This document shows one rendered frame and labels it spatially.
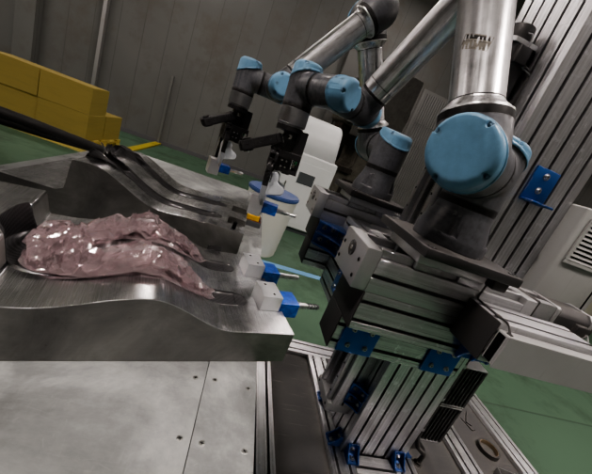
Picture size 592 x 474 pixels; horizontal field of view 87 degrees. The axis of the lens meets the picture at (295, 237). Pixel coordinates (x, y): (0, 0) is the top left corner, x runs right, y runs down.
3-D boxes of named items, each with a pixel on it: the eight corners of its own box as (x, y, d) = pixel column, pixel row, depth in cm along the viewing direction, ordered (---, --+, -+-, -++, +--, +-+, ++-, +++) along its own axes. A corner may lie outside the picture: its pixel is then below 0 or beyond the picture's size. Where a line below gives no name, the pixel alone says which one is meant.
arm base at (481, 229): (454, 240, 77) (474, 203, 74) (497, 267, 63) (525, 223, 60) (401, 222, 74) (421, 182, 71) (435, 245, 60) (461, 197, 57)
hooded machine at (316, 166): (309, 239, 400) (353, 131, 359) (262, 224, 388) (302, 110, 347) (303, 222, 466) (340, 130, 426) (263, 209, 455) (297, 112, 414)
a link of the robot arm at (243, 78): (266, 63, 101) (241, 52, 99) (256, 98, 104) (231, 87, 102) (264, 66, 108) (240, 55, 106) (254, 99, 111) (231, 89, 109)
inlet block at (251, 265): (289, 281, 72) (297, 261, 70) (297, 294, 68) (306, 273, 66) (234, 274, 66) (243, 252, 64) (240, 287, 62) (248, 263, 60)
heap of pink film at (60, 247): (203, 254, 62) (215, 218, 60) (217, 308, 48) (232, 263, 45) (41, 228, 50) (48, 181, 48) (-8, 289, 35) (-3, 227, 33)
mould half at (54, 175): (240, 231, 99) (253, 192, 95) (232, 267, 74) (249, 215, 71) (70, 178, 89) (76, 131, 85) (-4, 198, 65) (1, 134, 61)
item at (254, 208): (293, 224, 90) (298, 206, 89) (292, 228, 85) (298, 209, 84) (248, 209, 89) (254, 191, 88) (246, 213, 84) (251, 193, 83)
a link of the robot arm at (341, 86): (374, 89, 74) (338, 84, 80) (349, 70, 65) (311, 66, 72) (362, 123, 76) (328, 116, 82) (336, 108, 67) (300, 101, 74)
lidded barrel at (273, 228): (278, 245, 336) (297, 194, 319) (278, 264, 290) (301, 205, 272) (233, 231, 328) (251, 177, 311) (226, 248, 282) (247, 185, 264)
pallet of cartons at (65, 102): (91, 155, 390) (102, 91, 367) (-31, 116, 360) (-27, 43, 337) (120, 149, 476) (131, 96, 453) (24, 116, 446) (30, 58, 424)
